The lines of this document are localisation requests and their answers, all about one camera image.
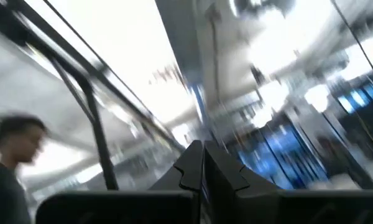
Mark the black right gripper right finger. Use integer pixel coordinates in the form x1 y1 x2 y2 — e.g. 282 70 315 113
203 140 279 224

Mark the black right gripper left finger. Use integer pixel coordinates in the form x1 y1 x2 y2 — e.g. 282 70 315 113
149 139 204 192

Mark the person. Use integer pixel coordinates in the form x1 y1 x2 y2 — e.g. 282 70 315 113
0 114 49 224

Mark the black overhead rig frame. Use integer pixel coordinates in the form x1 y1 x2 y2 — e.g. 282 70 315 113
0 0 188 192

